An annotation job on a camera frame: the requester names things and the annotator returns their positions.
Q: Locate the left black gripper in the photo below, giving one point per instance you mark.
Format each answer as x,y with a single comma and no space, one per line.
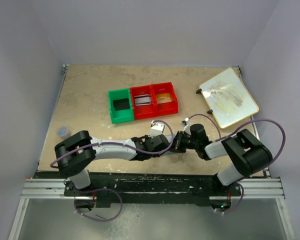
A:
165,141

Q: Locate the green card holder wallet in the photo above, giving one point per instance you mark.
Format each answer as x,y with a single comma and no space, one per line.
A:
168,152

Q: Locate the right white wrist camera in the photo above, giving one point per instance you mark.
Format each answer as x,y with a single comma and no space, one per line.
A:
185,124

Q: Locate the middle red plastic bin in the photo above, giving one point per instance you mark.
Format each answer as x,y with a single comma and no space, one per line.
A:
142,112

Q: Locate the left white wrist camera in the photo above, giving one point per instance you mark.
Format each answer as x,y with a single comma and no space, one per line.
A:
156,128

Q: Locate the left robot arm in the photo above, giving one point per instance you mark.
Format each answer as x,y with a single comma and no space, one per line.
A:
75,153

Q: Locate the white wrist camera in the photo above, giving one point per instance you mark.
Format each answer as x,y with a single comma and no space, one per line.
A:
185,124
156,128

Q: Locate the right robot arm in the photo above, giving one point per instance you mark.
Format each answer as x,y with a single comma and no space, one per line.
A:
247,154

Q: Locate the white striped card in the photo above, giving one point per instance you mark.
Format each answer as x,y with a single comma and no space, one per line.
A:
142,100

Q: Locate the black card in green bin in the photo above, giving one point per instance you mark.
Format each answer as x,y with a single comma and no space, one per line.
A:
121,104

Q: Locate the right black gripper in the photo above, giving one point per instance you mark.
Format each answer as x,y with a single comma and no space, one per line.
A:
178,141

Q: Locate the right red plastic bin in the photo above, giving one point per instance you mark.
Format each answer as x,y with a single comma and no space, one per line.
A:
167,108

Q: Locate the green plastic bin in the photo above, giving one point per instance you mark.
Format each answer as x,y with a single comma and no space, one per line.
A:
122,116

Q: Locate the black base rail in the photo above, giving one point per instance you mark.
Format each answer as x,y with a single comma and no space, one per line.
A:
142,188

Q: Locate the orange credit card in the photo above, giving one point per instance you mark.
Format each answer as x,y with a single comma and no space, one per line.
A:
163,98

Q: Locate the red plastic bin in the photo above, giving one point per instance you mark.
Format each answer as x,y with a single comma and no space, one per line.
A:
142,112
167,108

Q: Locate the whiteboard with wooden frame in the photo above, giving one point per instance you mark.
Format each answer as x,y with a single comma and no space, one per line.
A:
228,98

